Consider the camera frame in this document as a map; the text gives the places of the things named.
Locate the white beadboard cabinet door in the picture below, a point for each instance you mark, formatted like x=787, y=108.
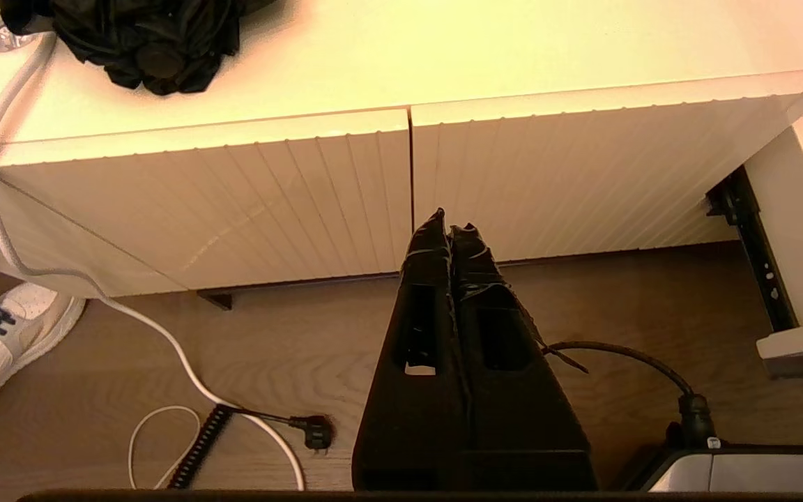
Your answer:
x=234, y=209
x=583, y=174

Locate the white sneaker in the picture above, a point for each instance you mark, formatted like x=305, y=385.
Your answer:
x=11, y=341

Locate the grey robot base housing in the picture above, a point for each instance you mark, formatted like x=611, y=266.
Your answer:
x=757, y=474

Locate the black drawer slide rail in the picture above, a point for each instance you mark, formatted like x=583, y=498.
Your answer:
x=753, y=230

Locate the white TV cabinet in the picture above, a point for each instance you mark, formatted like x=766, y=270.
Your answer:
x=443, y=49

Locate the black crumpled cloth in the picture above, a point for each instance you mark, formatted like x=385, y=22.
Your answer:
x=150, y=42

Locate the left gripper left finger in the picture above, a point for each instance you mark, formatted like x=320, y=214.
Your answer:
x=415, y=418

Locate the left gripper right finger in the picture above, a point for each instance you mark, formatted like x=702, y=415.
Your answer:
x=520, y=432

